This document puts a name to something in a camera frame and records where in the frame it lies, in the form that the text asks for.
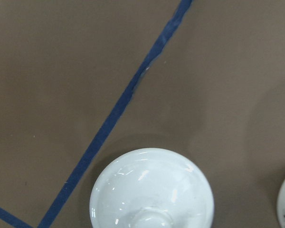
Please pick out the white cup lid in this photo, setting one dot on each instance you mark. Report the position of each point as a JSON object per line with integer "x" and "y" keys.
{"x": 151, "y": 188}

